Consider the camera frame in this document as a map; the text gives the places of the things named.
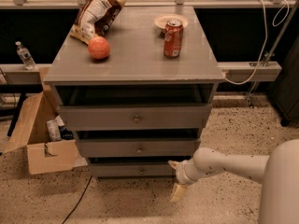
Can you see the dark cabinet at right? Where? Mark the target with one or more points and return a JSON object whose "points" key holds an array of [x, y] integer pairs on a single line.
{"points": [[284, 92]]}

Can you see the orange ball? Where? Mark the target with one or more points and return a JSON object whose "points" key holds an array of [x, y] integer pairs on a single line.
{"points": [[99, 48]]}

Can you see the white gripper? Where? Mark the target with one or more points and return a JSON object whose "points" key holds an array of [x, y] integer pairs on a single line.
{"points": [[181, 173]]}

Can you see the red soda can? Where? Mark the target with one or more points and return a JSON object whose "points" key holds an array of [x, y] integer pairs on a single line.
{"points": [[173, 38]]}

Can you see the grey drawer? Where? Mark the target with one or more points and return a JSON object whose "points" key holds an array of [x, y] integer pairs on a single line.
{"points": [[131, 169], [108, 148], [113, 118]]}

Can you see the grey middle drawer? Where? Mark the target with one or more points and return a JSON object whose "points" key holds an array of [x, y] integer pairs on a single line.
{"points": [[108, 148]]}

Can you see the grey drawer cabinet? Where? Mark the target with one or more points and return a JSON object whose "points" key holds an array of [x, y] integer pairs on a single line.
{"points": [[136, 73]]}

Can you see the grey bottom drawer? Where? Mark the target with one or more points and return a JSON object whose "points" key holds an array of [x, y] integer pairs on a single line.
{"points": [[131, 169]]}

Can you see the small beige plate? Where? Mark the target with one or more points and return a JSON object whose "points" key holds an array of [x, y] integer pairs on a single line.
{"points": [[161, 20]]}

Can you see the clear water bottle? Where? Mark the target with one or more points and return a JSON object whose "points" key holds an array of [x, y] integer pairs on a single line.
{"points": [[25, 56]]}

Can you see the dark item in box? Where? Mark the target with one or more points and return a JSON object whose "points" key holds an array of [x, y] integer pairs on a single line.
{"points": [[65, 134]]}

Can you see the brown chip bag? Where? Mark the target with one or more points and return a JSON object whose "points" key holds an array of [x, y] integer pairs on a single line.
{"points": [[95, 18]]}

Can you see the white can in box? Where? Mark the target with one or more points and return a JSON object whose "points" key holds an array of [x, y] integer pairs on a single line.
{"points": [[53, 130]]}

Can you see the grey top drawer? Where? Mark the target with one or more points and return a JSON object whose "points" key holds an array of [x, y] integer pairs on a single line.
{"points": [[113, 118]]}

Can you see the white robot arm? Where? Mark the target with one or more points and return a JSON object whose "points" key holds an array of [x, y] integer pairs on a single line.
{"points": [[278, 174]]}

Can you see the open cardboard box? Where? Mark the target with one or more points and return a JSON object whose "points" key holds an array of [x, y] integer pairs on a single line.
{"points": [[32, 134]]}

